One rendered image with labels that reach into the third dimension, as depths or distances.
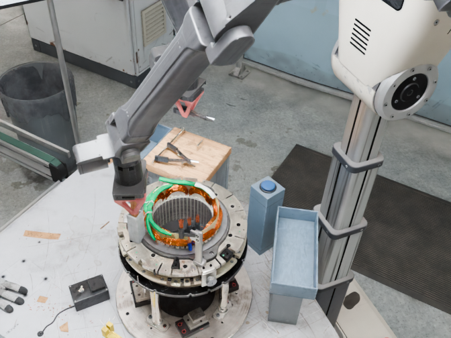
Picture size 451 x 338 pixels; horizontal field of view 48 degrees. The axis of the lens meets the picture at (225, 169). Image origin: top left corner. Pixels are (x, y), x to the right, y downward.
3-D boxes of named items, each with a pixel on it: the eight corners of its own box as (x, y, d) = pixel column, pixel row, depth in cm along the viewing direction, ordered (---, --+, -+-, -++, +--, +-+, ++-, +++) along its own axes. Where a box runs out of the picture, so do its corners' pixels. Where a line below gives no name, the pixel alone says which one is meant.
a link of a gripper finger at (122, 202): (117, 222, 112) (111, 194, 106) (120, 198, 117) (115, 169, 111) (148, 221, 113) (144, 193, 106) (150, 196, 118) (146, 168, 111)
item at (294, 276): (300, 351, 137) (317, 289, 118) (260, 345, 138) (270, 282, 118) (303, 275, 155) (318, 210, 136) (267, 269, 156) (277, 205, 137)
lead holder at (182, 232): (177, 238, 111) (177, 228, 108) (186, 225, 114) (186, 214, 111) (193, 244, 110) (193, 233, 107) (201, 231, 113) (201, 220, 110)
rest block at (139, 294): (147, 282, 146) (146, 271, 142) (152, 298, 142) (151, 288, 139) (132, 286, 145) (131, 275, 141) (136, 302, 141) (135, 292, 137)
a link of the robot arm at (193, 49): (266, 36, 65) (238, -34, 67) (229, 35, 61) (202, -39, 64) (141, 165, 98) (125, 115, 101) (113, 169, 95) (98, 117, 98)
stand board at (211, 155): (140, 167, 149) (139, 161, 147) (174, 132, 161) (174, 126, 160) (201, 192, 143) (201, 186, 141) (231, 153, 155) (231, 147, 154)
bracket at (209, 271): (198, 281, 120) (198, 267, 117) (213, 275, 121) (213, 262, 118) (202, 287, 119) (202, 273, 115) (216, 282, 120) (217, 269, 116)
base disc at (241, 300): (88, 320, 140) (88, 318, 139) (158, 223, 166) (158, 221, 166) (218, 378, 129) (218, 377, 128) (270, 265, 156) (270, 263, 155)
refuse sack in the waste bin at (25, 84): (-4, 139, 283) (-22, 85, 259) (47, 104, 308) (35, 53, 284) (49, 163, 270) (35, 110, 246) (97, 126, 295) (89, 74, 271)
